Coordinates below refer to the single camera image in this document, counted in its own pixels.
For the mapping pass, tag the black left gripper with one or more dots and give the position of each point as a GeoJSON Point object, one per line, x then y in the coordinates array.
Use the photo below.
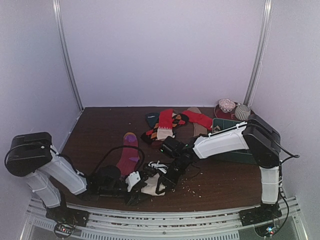
{"type": "Point", "coordinates": [134, 199]}

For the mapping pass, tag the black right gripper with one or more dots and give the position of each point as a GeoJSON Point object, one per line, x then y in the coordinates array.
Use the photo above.
{"type": "Point", "coordinates": [167, 184]}

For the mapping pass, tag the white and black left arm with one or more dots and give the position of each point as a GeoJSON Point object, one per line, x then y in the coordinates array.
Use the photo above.
{"type": "Point", "coordinates": [32, 156]}

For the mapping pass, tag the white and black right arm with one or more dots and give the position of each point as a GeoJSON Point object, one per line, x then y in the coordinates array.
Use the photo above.
{"type": "Point", "coordinates": [258, 139]}

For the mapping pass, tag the black red yellow argyle sock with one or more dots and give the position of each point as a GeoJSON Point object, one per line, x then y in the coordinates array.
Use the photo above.
{"type": "Point", "coordinates": [179, 119]}

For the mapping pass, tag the red and cream lace sock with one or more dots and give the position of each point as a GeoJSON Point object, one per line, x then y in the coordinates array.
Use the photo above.
{"type": "Point", "coordinates": [165, 125]}

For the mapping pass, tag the dark teal sock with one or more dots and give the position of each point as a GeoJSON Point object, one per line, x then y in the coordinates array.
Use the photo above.
{"type": "Point", "coordinates": [152, 118]}

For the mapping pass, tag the tan and brown ribbed sock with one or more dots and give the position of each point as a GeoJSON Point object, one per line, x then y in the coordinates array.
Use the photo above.
{"type": "Point", "coordinates": [198, 129]}

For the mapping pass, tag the long red sock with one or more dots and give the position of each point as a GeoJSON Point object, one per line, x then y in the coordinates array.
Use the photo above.
{"type": "Point", "coordinates": [199, 118]}

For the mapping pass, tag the rolled argyle sock in tray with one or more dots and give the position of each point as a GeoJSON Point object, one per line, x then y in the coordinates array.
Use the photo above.
{"type": "Point", "coordinates": [216, 129]}

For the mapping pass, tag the left round controller board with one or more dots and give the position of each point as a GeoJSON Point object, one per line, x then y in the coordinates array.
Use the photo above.
{"type": "Point", "coordinates": [63, 231]}

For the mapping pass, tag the round controller board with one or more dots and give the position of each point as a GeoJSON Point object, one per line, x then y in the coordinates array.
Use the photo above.
{"type": "Point", "coordinates": [265, 231]}
{"type": "Point", "coordinates": [63, 231]}

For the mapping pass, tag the green plastic divided organizer tray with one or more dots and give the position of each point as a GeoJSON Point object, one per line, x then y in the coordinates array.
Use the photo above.
{"type": "Point", "coordinates": [234, 152]}

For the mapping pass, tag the patterned white ceramic bowl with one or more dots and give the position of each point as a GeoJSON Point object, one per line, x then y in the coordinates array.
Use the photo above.
{"type": "Point", "coordinates": [226, 105]}

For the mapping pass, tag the striped grey ceramic cup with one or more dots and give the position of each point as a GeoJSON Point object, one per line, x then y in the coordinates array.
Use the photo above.
{"type": "Point", "coordinates": [242, 112]}

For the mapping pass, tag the right round controller board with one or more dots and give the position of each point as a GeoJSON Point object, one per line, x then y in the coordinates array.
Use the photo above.
{"type": "Point", "coordinates": [265, 231]}

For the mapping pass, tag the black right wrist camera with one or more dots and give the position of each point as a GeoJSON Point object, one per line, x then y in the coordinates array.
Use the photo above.
{"type": "Point", "coordinates": [172, 147]}

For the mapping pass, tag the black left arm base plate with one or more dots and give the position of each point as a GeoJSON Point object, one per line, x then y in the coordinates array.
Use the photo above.
{"type": "Point", "coordinates": [69, 216]}

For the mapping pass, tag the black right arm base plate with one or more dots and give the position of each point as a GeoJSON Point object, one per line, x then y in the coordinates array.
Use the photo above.
{"type": "Point", "coordinates": [260, 214]}

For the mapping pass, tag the right aluminium corner post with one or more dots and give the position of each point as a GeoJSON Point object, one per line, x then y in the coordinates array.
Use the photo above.
{"type": "Point", "coordinates": [261, 47]}

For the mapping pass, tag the aluminium corner post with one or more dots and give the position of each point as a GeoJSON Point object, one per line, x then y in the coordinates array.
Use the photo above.
{"type": "Point", "coordinates": [261, 47]}
{"type": "Point", "coordinates": [65, 53]}

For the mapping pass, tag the left aluminium corner post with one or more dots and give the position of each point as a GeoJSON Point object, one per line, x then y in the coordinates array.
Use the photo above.
{"type": "Point", "coordinates": [65, 53]}

